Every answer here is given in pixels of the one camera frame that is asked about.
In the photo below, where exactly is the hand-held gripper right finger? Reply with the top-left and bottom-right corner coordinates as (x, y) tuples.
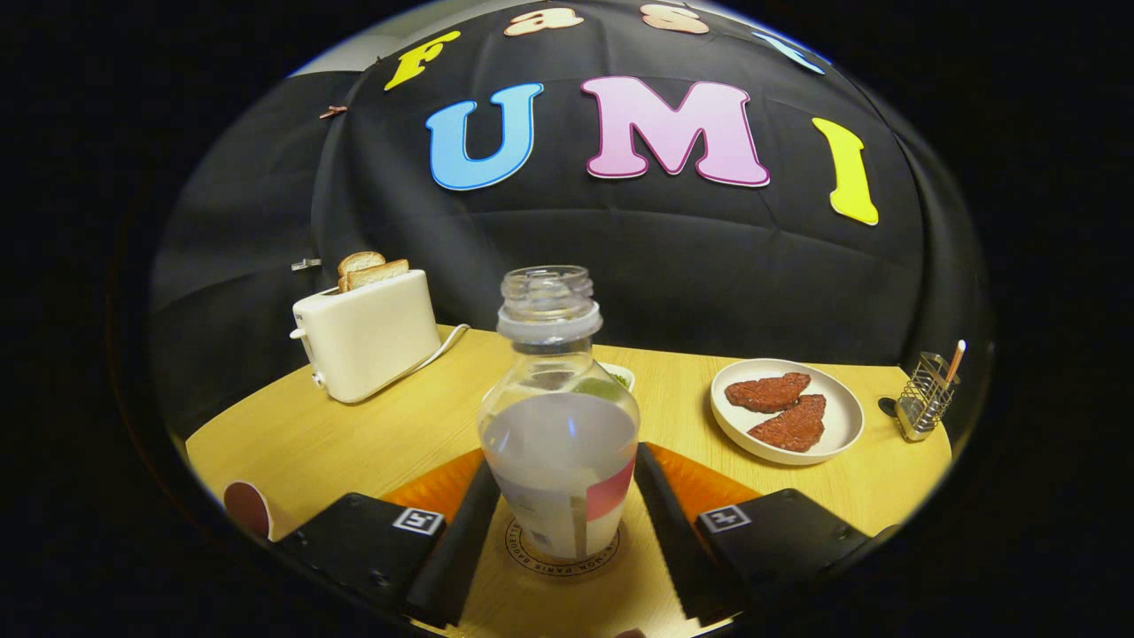
(633, 441), (900, 626)

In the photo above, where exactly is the white toaster cable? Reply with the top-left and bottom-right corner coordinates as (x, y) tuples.
(390, 323), (470, 384)

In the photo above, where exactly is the metal wire utensil holder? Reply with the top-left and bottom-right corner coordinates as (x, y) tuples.
(895, 352), (960, 442)

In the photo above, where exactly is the white round plate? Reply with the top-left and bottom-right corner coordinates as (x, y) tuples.
(710, 358), (865, 466)

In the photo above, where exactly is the beige cup with wooden handle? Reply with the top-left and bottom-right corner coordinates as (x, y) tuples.
(222, 480), (276, 541)

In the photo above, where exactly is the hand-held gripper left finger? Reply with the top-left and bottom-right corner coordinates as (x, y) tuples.
(270, 447), (501, 628)

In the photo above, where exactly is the toast slice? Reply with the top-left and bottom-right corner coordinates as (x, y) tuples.
(344, 259), (410, 292)
(338, 251), (387, 293)

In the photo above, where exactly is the black backdrop cloth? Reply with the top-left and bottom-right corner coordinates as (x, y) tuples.
(149, 0), (993, 417)

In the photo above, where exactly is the clear plastic juice bottle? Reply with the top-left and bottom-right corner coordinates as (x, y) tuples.
(478, 265), (641, 561)

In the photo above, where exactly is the cream toaster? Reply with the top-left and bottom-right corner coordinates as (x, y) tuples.
(290, 269), (442, 405)

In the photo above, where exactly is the wooden table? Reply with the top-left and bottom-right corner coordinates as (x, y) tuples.
(184, 326), (953, 638)

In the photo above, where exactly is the white divided spice dish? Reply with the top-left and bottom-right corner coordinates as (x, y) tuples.
(576, 362), (636, 395)

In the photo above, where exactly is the round wooden coaster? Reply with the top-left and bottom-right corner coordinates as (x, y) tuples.
(504, 514), (621, 579)

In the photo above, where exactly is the brown meat patty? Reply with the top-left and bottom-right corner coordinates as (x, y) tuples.
(747, 394), (827, 453)
(725, 372), (812, 414)

